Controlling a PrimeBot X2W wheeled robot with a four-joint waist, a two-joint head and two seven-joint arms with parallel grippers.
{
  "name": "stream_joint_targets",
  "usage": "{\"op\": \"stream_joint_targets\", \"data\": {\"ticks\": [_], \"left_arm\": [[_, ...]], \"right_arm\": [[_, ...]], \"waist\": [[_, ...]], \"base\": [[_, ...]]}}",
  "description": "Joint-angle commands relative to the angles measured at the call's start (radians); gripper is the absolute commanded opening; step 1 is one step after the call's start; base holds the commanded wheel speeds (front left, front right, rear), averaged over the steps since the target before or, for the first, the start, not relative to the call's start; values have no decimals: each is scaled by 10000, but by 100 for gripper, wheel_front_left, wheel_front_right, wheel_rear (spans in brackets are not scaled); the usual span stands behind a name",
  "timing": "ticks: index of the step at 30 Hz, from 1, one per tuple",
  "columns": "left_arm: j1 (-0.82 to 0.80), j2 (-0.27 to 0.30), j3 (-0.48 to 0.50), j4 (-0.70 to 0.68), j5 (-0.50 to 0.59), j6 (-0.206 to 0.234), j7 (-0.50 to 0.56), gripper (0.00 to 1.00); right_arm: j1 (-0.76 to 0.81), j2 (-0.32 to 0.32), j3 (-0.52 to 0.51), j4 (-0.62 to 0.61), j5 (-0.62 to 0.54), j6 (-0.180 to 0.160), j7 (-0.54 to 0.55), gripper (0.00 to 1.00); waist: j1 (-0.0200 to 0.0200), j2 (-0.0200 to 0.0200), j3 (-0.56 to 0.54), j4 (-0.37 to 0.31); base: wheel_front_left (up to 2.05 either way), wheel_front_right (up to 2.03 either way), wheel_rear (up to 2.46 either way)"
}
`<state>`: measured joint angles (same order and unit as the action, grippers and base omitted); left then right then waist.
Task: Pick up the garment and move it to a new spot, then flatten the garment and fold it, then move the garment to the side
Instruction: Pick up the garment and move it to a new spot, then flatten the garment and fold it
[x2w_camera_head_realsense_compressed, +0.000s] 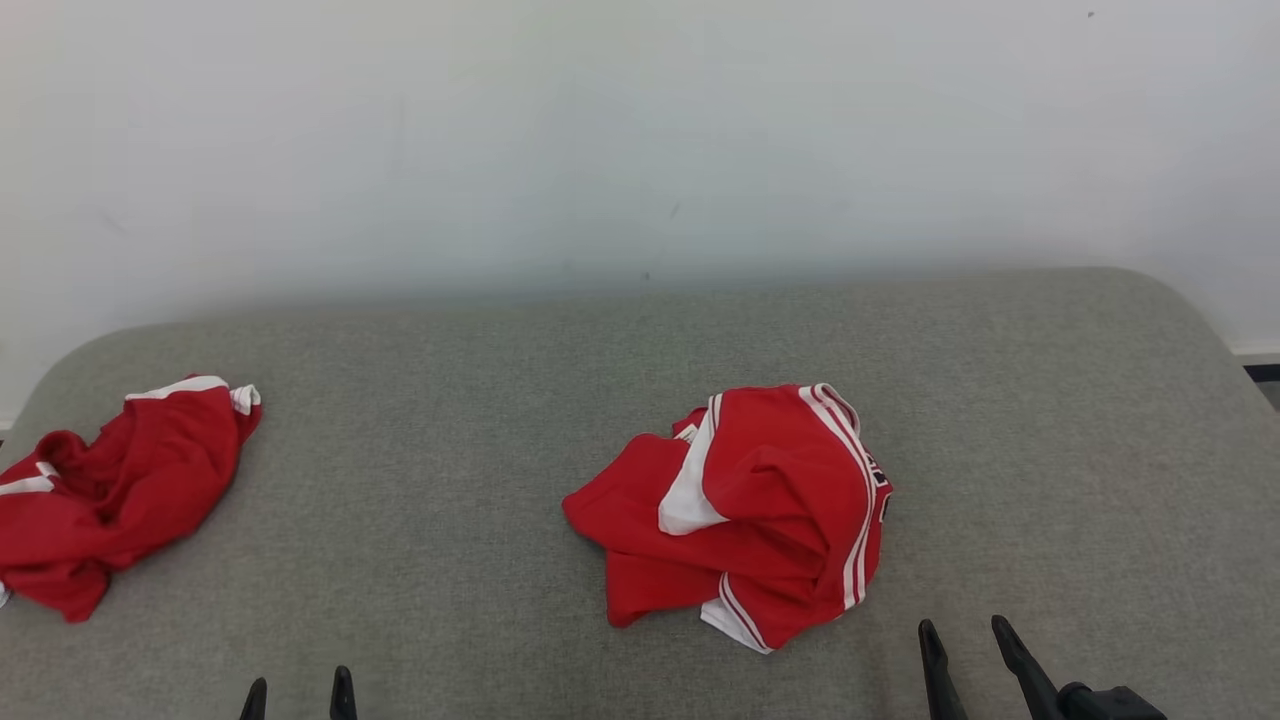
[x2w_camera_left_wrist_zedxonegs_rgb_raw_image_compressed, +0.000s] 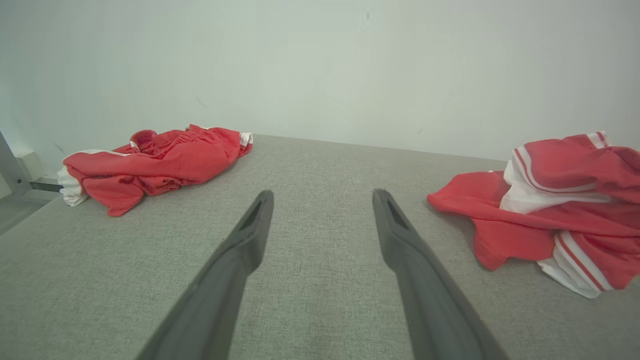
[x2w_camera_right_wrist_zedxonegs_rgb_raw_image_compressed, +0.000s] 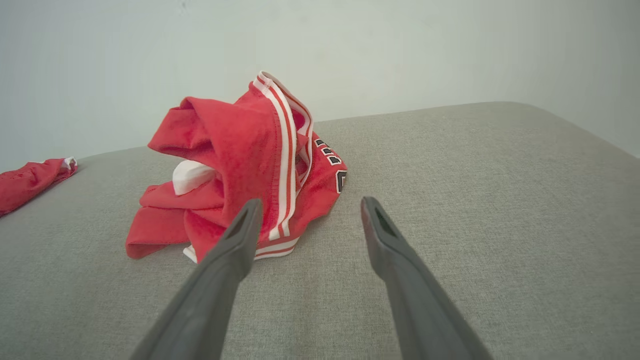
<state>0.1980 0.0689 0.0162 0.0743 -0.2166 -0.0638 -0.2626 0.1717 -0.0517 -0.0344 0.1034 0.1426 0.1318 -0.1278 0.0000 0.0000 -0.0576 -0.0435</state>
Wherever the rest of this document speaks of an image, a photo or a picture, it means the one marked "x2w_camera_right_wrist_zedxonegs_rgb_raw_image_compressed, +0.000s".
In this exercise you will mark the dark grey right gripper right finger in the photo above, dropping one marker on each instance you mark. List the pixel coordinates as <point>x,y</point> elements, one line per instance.
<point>420,310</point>

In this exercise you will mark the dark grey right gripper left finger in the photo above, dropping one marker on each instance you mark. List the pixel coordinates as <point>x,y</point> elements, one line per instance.
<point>210,300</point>

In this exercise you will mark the red white basketball jersey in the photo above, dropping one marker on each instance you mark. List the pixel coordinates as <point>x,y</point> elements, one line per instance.
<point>240,150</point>

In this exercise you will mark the red white-trimmed shorts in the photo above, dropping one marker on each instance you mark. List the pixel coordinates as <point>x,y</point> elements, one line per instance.
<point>25,185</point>

